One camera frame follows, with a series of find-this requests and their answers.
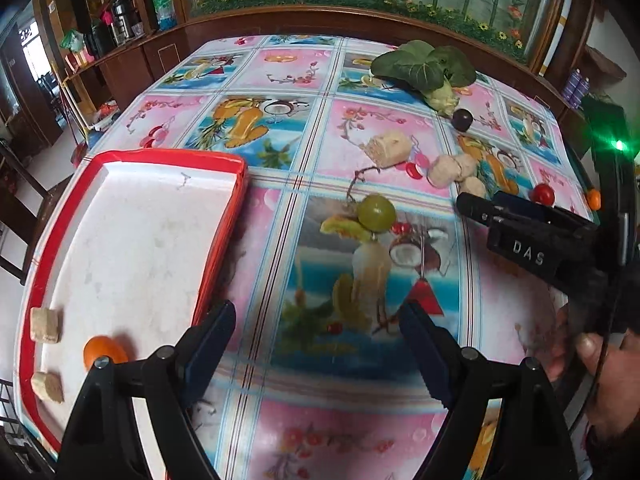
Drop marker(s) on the wooden sideboard cabinet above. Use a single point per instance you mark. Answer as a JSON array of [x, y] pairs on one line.
[[131, 69]]

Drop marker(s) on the large corn cob piece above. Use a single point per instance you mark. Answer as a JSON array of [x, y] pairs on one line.
[[44, 325]]

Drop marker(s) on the steel thermos pot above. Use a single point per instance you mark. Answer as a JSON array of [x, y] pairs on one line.
[[126, 21]]

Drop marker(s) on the green grape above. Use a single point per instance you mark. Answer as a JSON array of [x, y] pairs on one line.
[[376, 213]]

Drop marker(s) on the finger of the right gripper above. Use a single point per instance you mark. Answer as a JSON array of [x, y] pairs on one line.
[[555, 216], [478, 209]]

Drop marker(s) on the dark purple plum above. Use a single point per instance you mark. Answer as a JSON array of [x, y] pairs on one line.
[[462, 119]]

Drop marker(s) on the purple bottles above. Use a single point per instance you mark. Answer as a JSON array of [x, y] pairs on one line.
[[575, 89]]

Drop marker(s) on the red rimmed white tray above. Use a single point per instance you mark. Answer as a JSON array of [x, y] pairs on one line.
[[132, 250]]

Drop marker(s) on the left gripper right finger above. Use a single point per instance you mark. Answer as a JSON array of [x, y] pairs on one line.
[[434, 349]]

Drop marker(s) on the right hand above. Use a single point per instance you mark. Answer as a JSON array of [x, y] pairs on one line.
[[615, 405]]

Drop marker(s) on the colourful fruit print tablecloth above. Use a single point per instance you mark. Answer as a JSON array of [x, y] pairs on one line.
[[316, 381]]

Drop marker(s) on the green leafy cabbage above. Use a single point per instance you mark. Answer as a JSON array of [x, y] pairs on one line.
[[433, 72]]

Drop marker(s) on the green water bottle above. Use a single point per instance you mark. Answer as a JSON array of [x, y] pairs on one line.
[[165, 14]]

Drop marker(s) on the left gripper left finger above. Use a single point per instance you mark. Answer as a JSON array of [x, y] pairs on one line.
[[200, 350]]

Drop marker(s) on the small orange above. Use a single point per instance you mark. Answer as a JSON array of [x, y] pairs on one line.
[[594, 199], [101, 345]]

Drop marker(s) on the red cherry tomato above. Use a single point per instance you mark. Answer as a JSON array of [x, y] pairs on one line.
[[543, 194]]

